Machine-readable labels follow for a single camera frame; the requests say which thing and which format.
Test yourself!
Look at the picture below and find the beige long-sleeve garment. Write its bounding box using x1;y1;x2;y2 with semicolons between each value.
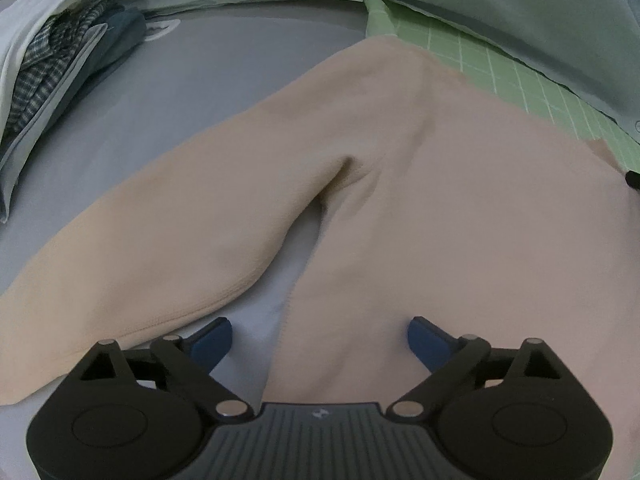
1;37;639;479

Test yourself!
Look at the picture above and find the green cutting mat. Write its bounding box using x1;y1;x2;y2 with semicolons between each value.
363;0;640;171

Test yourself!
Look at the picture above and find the grey checked shirt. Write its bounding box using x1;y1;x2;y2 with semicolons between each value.
1;0;146;222

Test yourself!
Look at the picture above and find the white garment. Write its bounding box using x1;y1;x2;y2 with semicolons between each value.
1;0;82;129

